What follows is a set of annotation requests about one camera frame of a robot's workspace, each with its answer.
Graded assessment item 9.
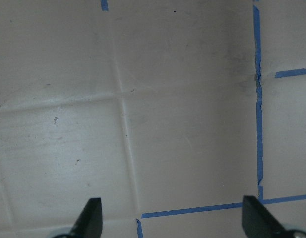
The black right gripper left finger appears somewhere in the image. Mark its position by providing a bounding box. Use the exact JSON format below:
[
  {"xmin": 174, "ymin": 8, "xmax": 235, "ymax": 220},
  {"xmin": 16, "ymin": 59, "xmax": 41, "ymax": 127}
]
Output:
[{"xmin": 68, "ymin": 197, "xmax": 103, "ymax": 238}]

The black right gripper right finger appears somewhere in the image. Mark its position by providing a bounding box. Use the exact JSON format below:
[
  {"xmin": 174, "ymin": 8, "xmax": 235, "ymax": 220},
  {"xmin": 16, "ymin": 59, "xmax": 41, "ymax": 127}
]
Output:
[{"xmin": 242, "ymin": 196, "xmax": 306, "ymax": 238}]

